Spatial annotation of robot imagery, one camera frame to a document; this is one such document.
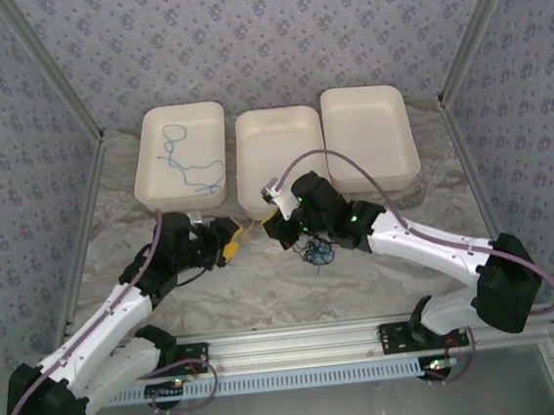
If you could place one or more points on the black mounting plate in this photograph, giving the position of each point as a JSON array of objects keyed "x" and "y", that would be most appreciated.
[
  {"x": 393, "y": 338},
  {"x": 195, "y": 355}
]

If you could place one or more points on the grey metal panel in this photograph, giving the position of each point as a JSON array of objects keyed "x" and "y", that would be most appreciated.
[{"x": 326, "y": 413}]

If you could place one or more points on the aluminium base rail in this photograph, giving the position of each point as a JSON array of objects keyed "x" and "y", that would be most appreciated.
[{"x": 295, "y": 343}]

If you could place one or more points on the aluminium frame post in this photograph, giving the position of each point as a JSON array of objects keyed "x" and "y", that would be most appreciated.
[
  {"x": 50, "y": 67},
  {"x": 478, "y": 26}
]

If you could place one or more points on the black controller board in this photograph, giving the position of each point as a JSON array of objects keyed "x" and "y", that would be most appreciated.
[
  {"x": 442, "y": 364},
  {"x": 162, "y": 390}
]

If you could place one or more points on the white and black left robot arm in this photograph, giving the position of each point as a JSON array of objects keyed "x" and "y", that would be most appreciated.
[{"x": 97, "y": 328}]

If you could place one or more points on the aluminium table edge rail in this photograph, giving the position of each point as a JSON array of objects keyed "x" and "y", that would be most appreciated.
[
  {"x": 463, "y": 150},
  {"x": 89, "y": 186}
]

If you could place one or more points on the cream plastic tray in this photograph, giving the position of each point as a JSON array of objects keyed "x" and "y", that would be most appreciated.
[
  {"x": 275, "y": 139},
  {"x": 192, "y": 147},
  {"x": 367, "y": 125}
]

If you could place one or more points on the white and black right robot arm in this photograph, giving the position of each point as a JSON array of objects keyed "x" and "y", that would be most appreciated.
[{"x": 433, "y": 246}]

